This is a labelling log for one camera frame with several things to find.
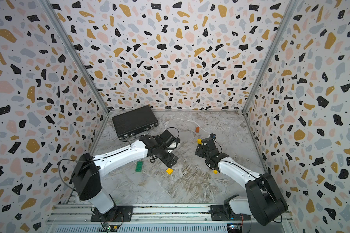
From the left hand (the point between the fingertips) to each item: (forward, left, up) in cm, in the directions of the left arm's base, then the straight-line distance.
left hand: (171, 157), depth 82 cm
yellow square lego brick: (-4, +2, -10) cm, 11 cm away
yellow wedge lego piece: (+18, -19, -12) cm, 28 cm away
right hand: (+7, -18, -4) cm, 20 cm away
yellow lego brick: (-5, -26, -9) cm, 28 cm away
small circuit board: (-31, +29, -12) cm, 44 cm away
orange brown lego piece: (+28, -18, -11) cm, 35 cm away
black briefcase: (+34, +30, -8) cm, 46 cm away
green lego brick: (0, +21, -11) cm, 23 cm away
